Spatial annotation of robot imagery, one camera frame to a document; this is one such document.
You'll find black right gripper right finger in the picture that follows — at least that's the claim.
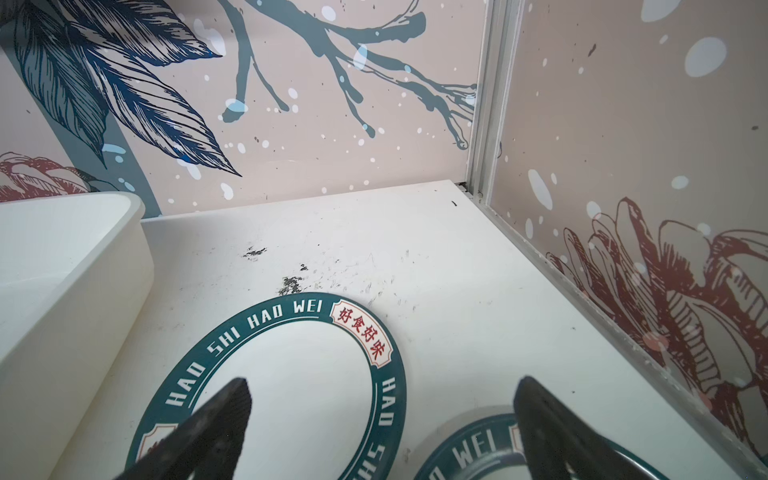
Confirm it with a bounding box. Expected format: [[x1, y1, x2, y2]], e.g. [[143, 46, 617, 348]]
[[513, 376, 660, 480]]

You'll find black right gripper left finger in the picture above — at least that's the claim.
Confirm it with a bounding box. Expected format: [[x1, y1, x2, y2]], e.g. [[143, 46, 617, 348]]
[[119, 378, 252, 480]]

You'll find green rim plate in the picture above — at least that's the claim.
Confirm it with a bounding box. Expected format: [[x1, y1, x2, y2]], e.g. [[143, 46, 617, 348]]
[[126, 293, 407, 479], [413, 412, 670, 480]]

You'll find white plastic bin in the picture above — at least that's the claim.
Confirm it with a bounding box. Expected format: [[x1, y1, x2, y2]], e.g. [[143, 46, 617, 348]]
[[1, 192, 154, 479]]

